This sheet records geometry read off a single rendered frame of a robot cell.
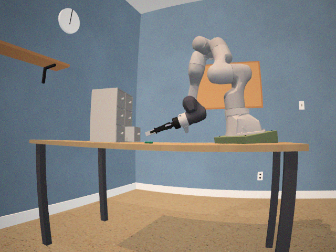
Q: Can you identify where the beige small chest of drawers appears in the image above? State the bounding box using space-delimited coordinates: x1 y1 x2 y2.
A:
90 88 133 142

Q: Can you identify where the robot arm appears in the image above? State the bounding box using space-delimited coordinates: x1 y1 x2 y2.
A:
178 36 266 137

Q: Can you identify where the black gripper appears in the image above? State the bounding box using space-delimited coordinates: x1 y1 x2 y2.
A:
145 117 181 136

